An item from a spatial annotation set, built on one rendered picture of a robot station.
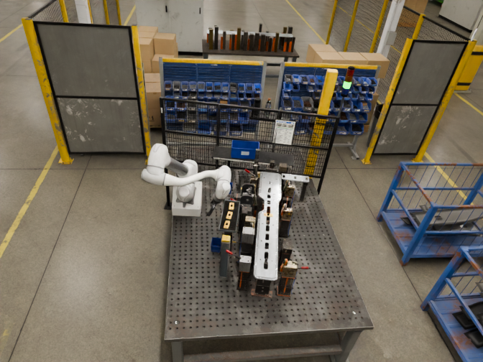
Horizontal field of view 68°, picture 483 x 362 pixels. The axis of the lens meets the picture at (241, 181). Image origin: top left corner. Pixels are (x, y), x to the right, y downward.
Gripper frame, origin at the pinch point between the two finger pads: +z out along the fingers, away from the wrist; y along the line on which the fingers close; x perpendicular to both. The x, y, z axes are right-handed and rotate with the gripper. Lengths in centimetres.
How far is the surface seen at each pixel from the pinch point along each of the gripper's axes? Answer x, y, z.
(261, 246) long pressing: -48, -24, -17
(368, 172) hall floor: -232, 238, 91
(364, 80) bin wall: -152, 312, 1
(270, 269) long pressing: -57, -45, -26
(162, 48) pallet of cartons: 170, 419, 205
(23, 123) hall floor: 310, 186, 294
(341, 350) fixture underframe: -153, -69, 15
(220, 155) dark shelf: 5, 87, 31
